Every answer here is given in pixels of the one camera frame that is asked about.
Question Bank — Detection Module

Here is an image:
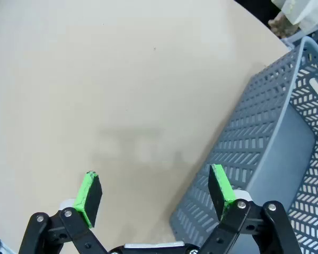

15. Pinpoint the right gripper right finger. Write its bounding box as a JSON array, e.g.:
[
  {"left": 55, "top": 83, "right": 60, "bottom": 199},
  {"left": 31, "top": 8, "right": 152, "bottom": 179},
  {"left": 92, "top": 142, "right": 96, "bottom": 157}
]
[{"left": 198, "top": 164, "right": 302, "bottom": 254}]

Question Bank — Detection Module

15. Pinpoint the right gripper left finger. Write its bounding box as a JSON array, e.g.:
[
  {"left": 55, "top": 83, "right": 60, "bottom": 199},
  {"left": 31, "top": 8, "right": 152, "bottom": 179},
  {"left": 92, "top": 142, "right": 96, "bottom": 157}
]
[{"left": 17, "top": 170, "right": 109, "bottom": 254}]

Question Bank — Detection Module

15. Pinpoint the person's left forearm cream sleeve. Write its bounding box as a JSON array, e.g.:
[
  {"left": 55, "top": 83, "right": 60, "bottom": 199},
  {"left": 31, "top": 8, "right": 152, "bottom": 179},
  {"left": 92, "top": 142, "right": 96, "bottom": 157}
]
[{"left": 271, "top": 0, "right": 318, "bottom": 32}]

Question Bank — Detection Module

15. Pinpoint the person's left hand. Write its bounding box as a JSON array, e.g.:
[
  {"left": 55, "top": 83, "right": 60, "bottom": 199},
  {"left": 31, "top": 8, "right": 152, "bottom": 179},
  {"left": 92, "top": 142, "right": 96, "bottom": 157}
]
[{"left": 268, "top": 12, "right": 300, "bottom": 39}]

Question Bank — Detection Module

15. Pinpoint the grey plastic lattice basket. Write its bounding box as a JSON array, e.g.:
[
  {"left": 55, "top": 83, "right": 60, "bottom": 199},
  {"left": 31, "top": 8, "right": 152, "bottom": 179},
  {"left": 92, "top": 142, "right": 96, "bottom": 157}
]
[{"left": 169, "top": 36, "right": 318, "bottom": 254}]

